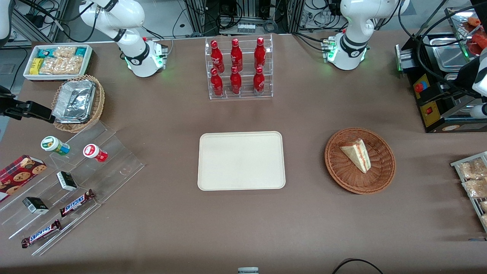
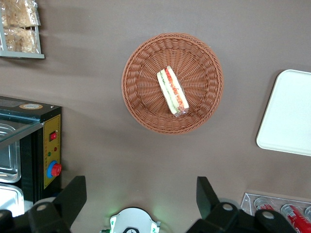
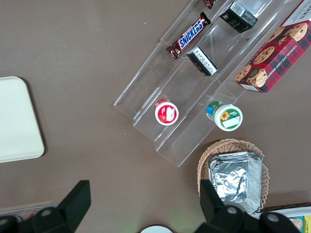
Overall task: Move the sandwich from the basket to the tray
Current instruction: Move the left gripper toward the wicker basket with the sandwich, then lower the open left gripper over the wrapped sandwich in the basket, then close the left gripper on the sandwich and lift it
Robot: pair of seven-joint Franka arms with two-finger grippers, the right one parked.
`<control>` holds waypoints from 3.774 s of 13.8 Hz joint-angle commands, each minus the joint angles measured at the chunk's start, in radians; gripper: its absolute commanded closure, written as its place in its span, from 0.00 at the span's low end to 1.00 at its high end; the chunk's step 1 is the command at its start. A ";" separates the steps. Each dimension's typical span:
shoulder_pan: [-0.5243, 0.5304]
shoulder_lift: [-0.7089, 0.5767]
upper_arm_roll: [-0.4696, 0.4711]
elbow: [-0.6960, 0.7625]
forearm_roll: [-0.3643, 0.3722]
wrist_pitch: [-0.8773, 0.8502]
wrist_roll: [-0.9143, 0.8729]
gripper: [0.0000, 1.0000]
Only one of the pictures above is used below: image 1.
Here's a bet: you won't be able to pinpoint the red cookie box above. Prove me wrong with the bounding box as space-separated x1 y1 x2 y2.
0 155 47 203

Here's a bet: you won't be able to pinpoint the black food warmer machine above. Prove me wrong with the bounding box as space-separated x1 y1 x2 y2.
395 32 487 134

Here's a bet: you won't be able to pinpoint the round brown wicker basket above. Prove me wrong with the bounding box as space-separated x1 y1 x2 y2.
325 127 396 195

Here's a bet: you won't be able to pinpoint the red cola bottle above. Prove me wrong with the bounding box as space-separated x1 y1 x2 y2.
210 68 224 97
253 67 265 94
210 40 224 73
254 37 266 70
230 38 243 72
230 66 242 95

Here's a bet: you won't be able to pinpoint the clear acrylic bottle rack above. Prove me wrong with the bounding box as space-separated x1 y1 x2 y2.
205 33 274 100

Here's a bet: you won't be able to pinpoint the grey wire rack tray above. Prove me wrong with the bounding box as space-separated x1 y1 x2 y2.
450 151 487 233

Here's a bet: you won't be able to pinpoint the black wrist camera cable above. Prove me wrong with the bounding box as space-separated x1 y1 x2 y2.
398 0 487 97

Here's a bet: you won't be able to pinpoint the clear acrylic stepped display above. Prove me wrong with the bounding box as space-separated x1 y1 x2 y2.
0 120 146 256

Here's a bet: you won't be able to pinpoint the stack of foil trays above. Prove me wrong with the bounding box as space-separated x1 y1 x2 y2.
52 80 96 124

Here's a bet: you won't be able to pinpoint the black cable loop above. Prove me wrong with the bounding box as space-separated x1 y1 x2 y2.
332 258 385 274

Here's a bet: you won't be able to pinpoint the beige rectangular tray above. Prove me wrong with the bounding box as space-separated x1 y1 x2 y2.
197 131 286 191

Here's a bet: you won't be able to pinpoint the clear cracker bags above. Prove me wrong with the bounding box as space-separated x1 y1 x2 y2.
39 46 83 75

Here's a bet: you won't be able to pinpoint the triangular sandwich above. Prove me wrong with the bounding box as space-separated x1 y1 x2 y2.
340 139 371 174

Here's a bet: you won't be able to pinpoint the green lid snack cup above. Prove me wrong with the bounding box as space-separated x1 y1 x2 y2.
41 136 70 156

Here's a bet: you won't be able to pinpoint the red food pieces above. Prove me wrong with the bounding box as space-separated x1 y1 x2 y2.
467 17 487 51

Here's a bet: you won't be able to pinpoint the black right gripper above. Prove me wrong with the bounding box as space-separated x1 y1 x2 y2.
0 86 56 123

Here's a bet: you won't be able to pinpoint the white plastic snack bin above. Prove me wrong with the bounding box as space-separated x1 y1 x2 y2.
23 44 93 82

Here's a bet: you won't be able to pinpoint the small black box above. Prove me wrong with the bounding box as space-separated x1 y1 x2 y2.
56 171 78 191
22 197 49 214

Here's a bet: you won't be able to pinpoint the Snickers chocolate bar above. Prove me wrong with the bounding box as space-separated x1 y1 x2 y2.
59 189 95 218
21 220 62 249

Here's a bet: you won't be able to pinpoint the steel food pan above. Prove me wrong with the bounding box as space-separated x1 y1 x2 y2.
434 45 469 71

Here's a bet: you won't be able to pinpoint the yellow snack pack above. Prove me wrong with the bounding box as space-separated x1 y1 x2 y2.
30 57 45 75

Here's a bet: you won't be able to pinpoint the red lid snack cup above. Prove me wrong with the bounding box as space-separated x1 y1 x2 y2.
83 143 108 163

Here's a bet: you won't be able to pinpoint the clear bag of crackers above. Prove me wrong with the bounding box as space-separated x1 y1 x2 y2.
462 179 487 199
458 158 487 180

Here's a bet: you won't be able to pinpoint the light wicker basket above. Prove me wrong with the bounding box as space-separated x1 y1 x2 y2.
51 75 105 133

